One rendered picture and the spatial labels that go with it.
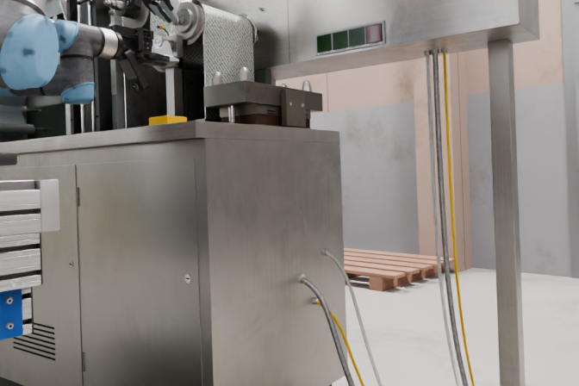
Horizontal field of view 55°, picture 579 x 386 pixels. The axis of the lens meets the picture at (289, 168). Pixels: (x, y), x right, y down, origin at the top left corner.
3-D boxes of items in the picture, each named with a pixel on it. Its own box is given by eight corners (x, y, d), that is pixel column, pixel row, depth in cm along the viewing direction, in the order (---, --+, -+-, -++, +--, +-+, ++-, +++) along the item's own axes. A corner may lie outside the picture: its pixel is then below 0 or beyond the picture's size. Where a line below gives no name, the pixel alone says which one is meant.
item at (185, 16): (194, 22, 168) (178, 37, 172) (198, 23, 170) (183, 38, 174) (185, 2, 170) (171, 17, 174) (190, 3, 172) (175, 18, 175)
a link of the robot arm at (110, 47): (105, 54, 136) (85, 59, 141) (121, 57, 140) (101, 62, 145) (104, 24, 136) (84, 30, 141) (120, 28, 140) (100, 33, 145)
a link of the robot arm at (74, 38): (46, 56, 132) (44, 21, 132) (86, 63, 141) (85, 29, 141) (65, 51, 127) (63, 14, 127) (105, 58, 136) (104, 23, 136)
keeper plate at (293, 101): (282, 126, 167) (280, 89, 167) (301, 127, 175) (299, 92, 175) (288, 125, 166) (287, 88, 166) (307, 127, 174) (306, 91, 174)
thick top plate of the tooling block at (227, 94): (203, 107, 163) (202, 86, 163) (284, 115, 196) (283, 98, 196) (245, 102, 154) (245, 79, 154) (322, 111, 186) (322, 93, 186)
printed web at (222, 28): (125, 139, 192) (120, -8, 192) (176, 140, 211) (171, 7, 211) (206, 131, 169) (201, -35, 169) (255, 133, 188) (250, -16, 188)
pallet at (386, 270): (461, 274, 394) (461, 258, 394) (390, 295, 337) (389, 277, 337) (334, 258, 482) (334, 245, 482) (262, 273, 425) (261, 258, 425)
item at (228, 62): (205, 102, 170) (202, 42, 170) (254, 108, 189) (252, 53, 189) (206, 102, 169) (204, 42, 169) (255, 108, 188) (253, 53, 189)
